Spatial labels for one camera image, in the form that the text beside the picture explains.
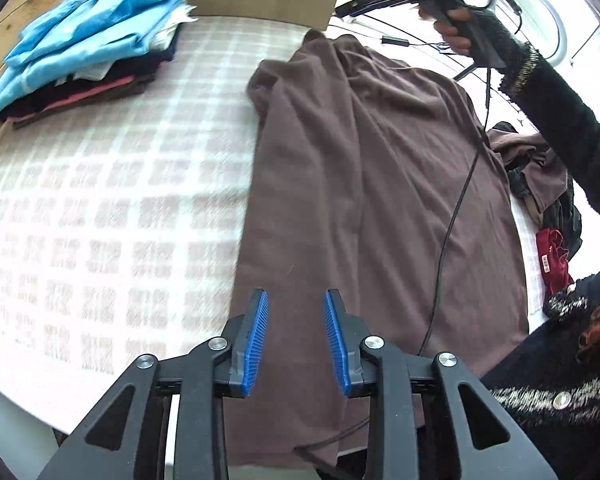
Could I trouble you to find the brown shirt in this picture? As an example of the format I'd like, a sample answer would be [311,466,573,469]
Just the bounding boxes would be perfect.
[223,30,570,468]

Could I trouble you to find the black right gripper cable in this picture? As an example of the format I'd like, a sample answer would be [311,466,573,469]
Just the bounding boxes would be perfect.
[292,60,493,471]

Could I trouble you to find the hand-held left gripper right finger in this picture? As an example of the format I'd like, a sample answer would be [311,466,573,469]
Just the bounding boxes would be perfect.
[322,289,561,480]

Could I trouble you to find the person's right hand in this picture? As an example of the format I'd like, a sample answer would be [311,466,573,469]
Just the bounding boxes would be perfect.
[419,2,477,56]

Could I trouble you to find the white ring light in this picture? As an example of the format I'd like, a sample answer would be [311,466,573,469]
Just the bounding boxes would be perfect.
[485,0,569,68]

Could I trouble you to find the dark grey knit garment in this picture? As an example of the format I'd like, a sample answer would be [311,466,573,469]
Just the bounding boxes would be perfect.
[507,167,536,198]

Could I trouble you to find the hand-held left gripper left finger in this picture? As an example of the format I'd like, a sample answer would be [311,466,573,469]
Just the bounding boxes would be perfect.
[36,289,270,480]

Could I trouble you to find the black ring light cable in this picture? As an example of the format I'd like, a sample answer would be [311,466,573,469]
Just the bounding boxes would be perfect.
[330,15,476,57]

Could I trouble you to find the black garment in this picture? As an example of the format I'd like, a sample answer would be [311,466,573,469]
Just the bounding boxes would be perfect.
[530,175,582,257]

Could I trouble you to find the pink plaid mat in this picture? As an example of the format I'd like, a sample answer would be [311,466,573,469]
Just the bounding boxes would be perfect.
[0,15,551,376]

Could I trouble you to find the dark red garment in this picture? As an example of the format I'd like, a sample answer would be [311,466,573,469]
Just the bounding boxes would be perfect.
[536,227,576,296]

